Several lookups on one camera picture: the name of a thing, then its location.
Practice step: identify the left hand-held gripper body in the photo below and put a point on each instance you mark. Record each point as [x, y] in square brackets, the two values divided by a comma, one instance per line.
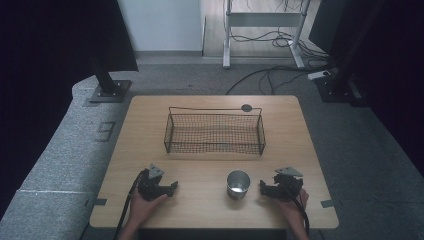
[150, 186]

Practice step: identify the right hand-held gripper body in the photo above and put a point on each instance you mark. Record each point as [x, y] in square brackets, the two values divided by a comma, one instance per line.
[288, 185]

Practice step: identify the person's left hand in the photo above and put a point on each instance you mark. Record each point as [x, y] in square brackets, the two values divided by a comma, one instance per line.
[143, 208]

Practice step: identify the person's right hand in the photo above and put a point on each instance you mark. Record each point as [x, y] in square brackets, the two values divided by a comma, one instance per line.
[293, 208]

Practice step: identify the silver metal cup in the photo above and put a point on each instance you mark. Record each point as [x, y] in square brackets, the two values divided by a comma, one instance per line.
[238, 186]

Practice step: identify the grey tape piece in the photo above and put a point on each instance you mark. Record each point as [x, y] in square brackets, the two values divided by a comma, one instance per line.
[327, 203]
[98, 201]

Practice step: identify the white power strip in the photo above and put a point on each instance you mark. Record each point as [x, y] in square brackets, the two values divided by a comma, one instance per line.
[318, 75]

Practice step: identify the black curtain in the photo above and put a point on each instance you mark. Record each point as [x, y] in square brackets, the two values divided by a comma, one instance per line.
[50, 50]
[393, 66]

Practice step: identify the black stand with base plate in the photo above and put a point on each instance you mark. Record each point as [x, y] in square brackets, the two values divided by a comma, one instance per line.
[336, 86]
[108, 86]

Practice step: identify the white metal desk frame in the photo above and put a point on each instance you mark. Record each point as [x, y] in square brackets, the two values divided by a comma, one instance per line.
[263, 20]

